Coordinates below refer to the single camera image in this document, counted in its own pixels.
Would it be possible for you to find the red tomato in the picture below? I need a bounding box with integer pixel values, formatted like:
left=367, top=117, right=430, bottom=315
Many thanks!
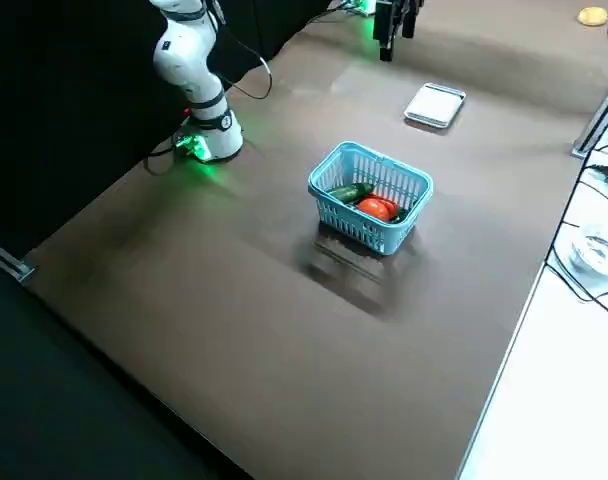
left=358, top=197, right=391, bottom=223

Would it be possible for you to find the silver digital kitchen scale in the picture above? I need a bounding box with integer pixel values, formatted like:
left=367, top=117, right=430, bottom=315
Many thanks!
left=403, top=82, right=468, bottom=130

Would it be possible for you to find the light blue plastic basket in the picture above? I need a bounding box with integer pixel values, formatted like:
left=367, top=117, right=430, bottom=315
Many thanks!
left=307, top=141, right=434, bottom=257

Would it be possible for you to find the wrist black flat plate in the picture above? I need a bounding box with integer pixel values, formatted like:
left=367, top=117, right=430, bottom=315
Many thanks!
left=374, top=0, right=398, bottom=63

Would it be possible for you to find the round orange checkered bread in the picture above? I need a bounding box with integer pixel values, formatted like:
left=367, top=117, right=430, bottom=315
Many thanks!
left=577, top=6, right=608, bottom=26

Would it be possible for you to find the short dark green cucumber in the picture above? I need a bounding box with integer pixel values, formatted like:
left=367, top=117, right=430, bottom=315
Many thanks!
left=326, top=182, right=376, bottom=204

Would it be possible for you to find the clear glass bowl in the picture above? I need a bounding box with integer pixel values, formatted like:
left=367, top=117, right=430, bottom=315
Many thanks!
left=568, top=223, right=608, bottom=279

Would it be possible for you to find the black backdrop curtain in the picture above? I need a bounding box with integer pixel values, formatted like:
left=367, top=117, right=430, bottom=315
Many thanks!
left=0, top=0, right=365, bottom=256

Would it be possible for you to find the white side desk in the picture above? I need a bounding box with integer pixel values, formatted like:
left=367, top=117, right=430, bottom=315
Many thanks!
left=456, top=49, right=608, bottom=480

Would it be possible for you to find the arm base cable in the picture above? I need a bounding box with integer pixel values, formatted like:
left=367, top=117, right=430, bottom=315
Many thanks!
left=308, top=0, right=356, bottom=25
left=143, top=141, right=186, bottom=176

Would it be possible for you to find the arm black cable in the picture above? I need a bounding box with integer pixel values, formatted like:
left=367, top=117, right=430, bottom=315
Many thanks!
left=211, top=0, right=275, bottom=101

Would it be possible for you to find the aluminium profile camera post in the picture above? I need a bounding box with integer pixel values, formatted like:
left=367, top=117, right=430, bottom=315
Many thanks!
left=571, top=69, right=608, bottom=159

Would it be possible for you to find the aluminium profile frame bar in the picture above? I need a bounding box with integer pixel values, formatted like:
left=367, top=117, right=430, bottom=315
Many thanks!
left=0, top=234, right=36, bottom=284

